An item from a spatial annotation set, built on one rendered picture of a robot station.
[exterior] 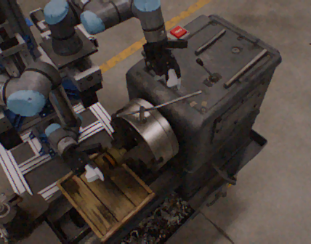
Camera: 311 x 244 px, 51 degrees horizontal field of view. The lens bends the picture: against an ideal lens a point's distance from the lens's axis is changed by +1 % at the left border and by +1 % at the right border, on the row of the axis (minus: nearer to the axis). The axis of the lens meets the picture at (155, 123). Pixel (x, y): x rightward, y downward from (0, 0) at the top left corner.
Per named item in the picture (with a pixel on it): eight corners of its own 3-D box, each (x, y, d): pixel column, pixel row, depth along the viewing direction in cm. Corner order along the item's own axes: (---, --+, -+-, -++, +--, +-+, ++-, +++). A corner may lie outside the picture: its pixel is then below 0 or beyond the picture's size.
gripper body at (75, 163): (78, 179, 135) (63, 160, 140) (95, 166, 138) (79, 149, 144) (75, 171, 129) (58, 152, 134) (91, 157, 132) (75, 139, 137)
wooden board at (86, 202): (107, 148, 163) (106, 144, 160) (155, 197, 148) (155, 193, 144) (57, 186, 152) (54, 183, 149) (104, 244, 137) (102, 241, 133)
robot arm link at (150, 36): (154, 19, 108) (170, 22, 103) (158, 31, 111) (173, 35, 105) (137, 29, 105) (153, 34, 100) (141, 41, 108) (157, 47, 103)
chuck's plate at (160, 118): (131, 120, 163) (131, 84, 135) (174, 164, 152) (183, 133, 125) (126, 125, 162) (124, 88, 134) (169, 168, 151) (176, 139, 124)
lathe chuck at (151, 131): (126, 125, 162) (124, 88, 134) (169, 168, 151) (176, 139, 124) (112, 135, 158) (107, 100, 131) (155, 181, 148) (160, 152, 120)
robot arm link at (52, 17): (46, 28, 157) (35, 3, 146) (70, 17, 161) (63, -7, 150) (57, 41, 151) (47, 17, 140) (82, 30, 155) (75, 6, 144)
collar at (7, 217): (10, 198, 123) (6, 195, 120) (20, 213, 119) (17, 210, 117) (-10, 213, 120) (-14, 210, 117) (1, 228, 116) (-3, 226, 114)
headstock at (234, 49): (201, 62, 196) (208, 6, 164) (267, 106, 175) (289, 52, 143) (127, 117, 174) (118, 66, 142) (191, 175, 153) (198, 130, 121)
